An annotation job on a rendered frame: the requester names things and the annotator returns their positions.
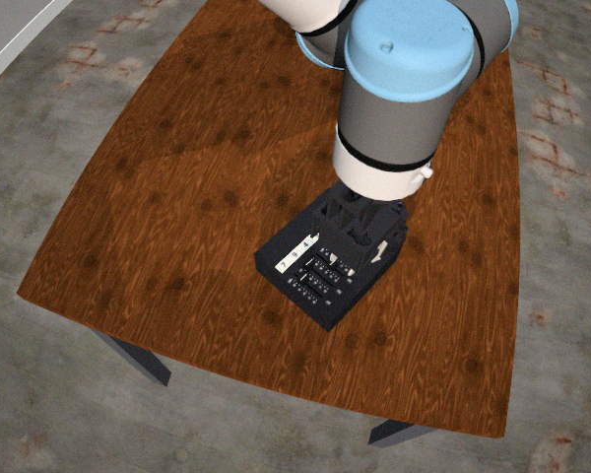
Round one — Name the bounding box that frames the black lighting desk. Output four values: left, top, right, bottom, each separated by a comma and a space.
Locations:
254, 187, 403, 333

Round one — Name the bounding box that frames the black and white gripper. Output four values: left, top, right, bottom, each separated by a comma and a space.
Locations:
310, 179, 410, 276

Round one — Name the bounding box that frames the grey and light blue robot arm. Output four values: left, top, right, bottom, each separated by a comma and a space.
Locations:
257, 0, 519, 201

